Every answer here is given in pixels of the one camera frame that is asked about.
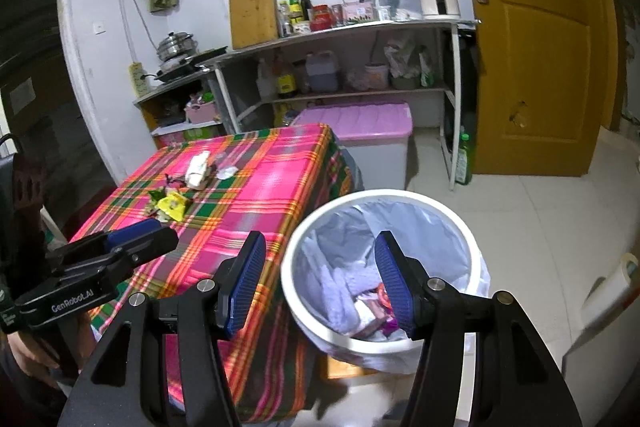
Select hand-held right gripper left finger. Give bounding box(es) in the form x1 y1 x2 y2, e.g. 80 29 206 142
57 230 267 427

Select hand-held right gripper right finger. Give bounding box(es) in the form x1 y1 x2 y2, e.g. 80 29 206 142
374 230 583 427

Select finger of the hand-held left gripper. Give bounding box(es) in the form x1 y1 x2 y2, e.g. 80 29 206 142
52 227 179 278
47 217 158 265

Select yellow wrapper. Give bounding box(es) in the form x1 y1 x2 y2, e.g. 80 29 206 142
156 192 191 222

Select white-rimmed trash bin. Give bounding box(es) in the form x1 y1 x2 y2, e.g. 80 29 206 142
280 189 493 375

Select white wrapper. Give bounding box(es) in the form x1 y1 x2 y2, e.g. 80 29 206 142
185 151 213 190

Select person's left hand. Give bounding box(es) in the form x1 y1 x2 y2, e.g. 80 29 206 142
10 332 63 388

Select pink plaid tablecloth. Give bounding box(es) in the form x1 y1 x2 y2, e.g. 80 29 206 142
67 123 363 423

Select pink basket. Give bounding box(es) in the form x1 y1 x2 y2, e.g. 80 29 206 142
185 99 218 124

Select green plastic bottle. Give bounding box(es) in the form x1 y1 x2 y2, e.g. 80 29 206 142
454 133 473 185

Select small wooden shelf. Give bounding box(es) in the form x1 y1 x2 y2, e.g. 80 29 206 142
132 72 226 152

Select yellow power strip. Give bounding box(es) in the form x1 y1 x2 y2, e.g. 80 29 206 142
129 63 148 98

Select pink-lidded storage box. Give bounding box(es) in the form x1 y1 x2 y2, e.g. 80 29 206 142
292 102 413 190

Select black induction cooker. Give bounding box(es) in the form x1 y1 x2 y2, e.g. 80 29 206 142
154 48 231 82

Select steel pot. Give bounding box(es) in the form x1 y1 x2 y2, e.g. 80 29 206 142
156 32 196 62

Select clear plastic jug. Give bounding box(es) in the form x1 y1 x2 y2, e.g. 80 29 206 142
256 58 278 102

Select yellow-label oil bottle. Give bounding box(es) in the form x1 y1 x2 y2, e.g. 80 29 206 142
276 57 297 98

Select pink tub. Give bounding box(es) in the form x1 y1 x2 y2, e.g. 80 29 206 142
364 63 390 90

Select white paper roll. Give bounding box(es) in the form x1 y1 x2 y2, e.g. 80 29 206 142
580 254 638 330

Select green packet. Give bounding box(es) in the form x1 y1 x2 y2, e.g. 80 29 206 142
419 49 435 88

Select dark liquid jug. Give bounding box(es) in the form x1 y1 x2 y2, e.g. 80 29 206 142
305 51 341 94

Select crumpled plastic bags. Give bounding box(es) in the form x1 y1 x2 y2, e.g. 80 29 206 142
384 38 418 78

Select bamboo cutting board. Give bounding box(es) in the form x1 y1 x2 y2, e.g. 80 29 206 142
228 0 279 50

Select clear bottle yellow cap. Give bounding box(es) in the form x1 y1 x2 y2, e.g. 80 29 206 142
277 0 292 38

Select white shelf unit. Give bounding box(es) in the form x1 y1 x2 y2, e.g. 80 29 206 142
212 17 473 192

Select wooden door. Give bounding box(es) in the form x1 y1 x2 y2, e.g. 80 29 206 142
447 0 626 178

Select red jar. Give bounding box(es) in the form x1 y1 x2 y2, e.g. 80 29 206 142
310 4 333 30

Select pink knife holder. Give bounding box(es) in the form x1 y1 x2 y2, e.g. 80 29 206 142
342 2 375 24

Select clear plastic container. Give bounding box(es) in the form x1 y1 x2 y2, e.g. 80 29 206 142
370 0 421 20

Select white wall cable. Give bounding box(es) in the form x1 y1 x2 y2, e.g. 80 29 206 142
116 0 151 68

